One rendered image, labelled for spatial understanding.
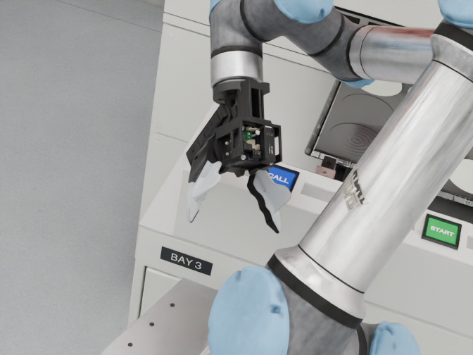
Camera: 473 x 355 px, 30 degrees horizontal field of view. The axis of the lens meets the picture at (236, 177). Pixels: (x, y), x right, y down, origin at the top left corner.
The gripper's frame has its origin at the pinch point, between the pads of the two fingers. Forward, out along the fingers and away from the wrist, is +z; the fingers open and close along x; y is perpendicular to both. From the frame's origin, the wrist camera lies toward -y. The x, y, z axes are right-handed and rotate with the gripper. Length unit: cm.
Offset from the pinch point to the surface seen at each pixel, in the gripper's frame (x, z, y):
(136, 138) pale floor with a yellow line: 71, -67, -149
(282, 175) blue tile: 14.0, -11.3, -5.6
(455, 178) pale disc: 49, -15, -1
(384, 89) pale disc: 50, -37, -17
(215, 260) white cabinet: 11.4, 0.0, -20.7
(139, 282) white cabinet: 6.1, 1.6, -36.1
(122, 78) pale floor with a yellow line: 76, -96, -169
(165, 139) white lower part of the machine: 37, -41, -77
